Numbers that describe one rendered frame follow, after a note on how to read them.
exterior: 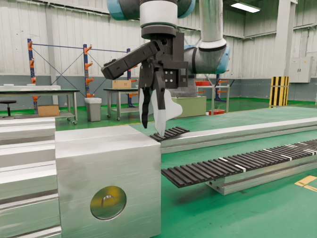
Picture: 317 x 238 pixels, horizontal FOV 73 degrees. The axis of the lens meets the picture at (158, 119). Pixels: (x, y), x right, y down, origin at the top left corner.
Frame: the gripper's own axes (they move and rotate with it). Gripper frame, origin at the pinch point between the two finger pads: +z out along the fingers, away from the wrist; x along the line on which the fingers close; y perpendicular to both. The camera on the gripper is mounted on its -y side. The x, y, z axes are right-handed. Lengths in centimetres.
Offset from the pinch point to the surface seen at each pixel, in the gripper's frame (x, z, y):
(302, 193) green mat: -25.1, 5.7, 12.0
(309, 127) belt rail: -2, 5, 55
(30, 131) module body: -5.0, -2.4, -21.5
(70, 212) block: -23.9, 0.8, -17.4
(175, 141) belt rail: -1.9, 3.3, 5.3
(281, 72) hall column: 340, -38, 530
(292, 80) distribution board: 598, -23, 984
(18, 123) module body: 2.3, -2.5, -23.9
